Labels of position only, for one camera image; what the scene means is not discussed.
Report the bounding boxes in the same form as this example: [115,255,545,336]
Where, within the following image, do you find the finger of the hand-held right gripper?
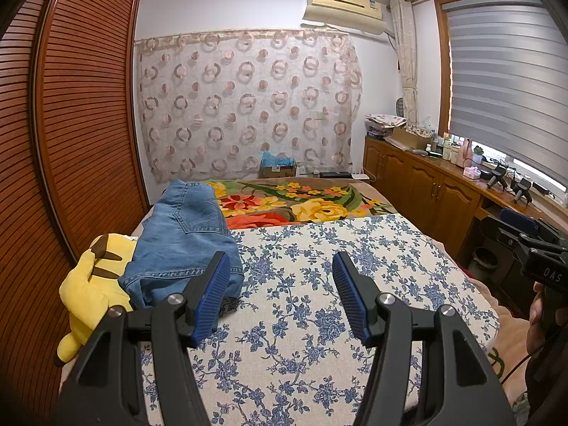
[481,217,533,253]
[499,208,555,236]

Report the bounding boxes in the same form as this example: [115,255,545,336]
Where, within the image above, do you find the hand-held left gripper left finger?
[55,251,231,426]

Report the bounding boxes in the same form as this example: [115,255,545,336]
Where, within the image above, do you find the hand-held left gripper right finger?
[332,251,518,426]

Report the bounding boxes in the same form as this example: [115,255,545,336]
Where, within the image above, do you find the blue denim pants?
[118,180,244,311]

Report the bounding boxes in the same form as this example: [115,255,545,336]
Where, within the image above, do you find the person's right hand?
[528,282,560,351]

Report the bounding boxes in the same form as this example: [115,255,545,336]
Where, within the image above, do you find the spare black gripper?
[487,163,509,189]
[510,177,533,205]

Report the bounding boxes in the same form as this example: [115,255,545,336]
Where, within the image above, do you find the dark waste bin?
[471,247,500,281]

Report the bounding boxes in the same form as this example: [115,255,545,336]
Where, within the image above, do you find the blue floral white cloth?
[133,213,500,426]

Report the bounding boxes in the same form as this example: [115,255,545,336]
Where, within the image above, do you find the group of toiletry bottles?
[428,133,464,163]

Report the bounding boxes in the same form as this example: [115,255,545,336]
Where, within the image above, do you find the wooden cabinet counter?
[363,135,568,276]

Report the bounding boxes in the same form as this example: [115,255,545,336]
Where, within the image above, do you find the yellow plush toy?
[53,232,138,368]

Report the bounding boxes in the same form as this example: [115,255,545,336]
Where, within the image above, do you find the open cardboard box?
[393,123,438,149]

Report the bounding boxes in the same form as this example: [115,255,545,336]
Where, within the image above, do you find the cardboard box with label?
[260,164,297,180]

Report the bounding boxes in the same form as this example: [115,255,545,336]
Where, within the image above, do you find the grey striped roller blind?
[444,0,568,174]

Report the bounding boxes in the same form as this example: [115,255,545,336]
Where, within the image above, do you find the blue plastic bag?
[261,151,296,168]

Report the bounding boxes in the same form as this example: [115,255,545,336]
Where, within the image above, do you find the folded cloth stack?
[365,113,408,139]

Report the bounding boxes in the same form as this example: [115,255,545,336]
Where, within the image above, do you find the beige window curtain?
[389,0,420,125]

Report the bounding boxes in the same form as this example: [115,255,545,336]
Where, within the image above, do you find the wooden louvered wardrobe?
[0,0,149,409]

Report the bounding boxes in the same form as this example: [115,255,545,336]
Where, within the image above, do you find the beige air conditioner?
[302,0,387,36]

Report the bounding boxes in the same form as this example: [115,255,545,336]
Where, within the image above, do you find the wooden window frame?
[434,0,546,138]

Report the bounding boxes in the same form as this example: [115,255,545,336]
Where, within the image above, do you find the ring patterned sheer curtain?
[134,29,362,185]

